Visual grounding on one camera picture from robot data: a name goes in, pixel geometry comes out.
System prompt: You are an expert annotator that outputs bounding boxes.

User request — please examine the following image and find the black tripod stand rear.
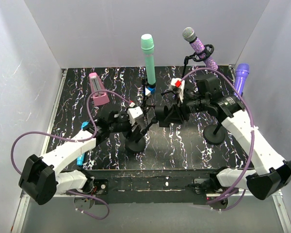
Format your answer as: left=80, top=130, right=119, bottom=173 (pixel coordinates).
left=161, top=43, right=214, bottom=100

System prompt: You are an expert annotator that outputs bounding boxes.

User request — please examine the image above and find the black front mounting rail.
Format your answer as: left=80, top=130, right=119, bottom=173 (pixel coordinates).
left=89, top=169, right=212, bottom=205

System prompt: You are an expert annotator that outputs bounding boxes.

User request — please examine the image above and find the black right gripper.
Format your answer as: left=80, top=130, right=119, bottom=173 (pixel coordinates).
left=163, top=92, right=209, bottom=125

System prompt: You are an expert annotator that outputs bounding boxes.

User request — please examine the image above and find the blue and white block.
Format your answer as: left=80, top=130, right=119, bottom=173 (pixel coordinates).
left=145, top=87, right=156, bottom=97

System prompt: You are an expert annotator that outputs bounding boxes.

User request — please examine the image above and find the black tripod stand with ring clamp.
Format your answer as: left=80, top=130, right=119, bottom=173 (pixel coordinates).
left=141, top=78, right=159, bottom=136

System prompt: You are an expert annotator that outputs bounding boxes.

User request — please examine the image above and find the mint green microphone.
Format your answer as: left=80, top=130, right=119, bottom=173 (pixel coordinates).
left=141, top=33, right=156, bottom=88

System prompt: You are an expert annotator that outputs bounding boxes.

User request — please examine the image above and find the cyan blue microphone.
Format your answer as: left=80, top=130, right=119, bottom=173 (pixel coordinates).
left=76, top=121, right=90, bottom=167

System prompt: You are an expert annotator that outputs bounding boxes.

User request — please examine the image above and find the black round-base stand right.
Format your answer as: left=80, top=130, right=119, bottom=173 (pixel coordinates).
left=203, top=121, right=226, bottom=145

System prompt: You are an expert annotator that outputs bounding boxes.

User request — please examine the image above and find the glitter purple silver-head microphone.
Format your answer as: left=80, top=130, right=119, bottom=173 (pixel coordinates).
left=182, top=27, right=218, bottom=70

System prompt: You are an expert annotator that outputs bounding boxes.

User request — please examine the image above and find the black round-base clip stand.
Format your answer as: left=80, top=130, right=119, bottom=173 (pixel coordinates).
left=123, top=124, right=146, bottom=153

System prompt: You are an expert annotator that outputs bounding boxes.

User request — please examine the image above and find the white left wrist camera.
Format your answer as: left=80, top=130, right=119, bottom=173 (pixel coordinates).
left=127, top=101, right=144, bottom=126

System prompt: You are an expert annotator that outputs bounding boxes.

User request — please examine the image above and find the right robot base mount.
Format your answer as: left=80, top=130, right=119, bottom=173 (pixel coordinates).
left=192, top=179, right=239, bottom=212

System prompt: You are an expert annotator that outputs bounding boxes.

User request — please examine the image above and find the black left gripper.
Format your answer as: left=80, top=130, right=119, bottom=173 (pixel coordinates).
left=109, top=109, right=143, bottom=141

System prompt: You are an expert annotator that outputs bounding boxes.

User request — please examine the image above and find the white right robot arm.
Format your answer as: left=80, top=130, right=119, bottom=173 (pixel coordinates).
left=155, top=92, right=291, bottom=200

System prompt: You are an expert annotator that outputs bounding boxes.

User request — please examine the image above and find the solid purple microphone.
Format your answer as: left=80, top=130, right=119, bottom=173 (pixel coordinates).
left=234, top=63, right=250, bottom=96

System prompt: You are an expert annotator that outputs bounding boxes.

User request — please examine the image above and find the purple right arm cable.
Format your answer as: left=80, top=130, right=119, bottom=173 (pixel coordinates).
left=179, top=67, right=257, bottom=212

